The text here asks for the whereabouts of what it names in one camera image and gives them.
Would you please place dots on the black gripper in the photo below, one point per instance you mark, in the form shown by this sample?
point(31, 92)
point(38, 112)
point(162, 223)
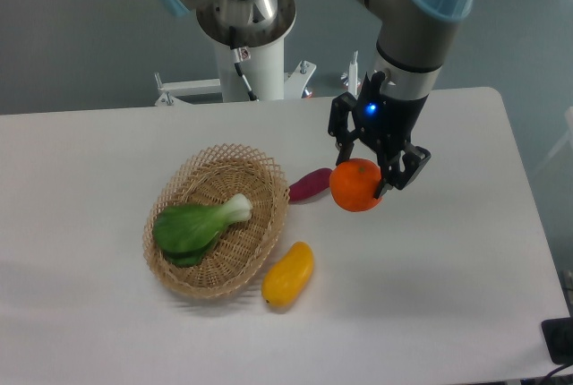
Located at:
point(383, 124)

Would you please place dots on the orange fruit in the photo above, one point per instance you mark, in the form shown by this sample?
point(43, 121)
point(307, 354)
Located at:
point(353, 184)

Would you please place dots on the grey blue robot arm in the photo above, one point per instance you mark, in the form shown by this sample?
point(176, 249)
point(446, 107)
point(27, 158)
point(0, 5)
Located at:
point(412, 45)

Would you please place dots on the woven wicker basket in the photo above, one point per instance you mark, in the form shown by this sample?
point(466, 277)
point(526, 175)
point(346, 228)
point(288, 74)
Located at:
point(212, 177)

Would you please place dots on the purple sweet potato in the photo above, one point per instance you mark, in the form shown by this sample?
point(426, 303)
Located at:
point(310, 185)

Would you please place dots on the yellow mango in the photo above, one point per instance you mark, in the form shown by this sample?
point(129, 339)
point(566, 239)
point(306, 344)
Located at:
point(288, 277)

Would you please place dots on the green bok choy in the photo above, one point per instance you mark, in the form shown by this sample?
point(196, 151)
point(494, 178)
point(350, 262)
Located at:
point(185, 233)

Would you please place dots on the black device at table edge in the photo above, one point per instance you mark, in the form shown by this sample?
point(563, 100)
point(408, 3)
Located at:
point(557, 334)

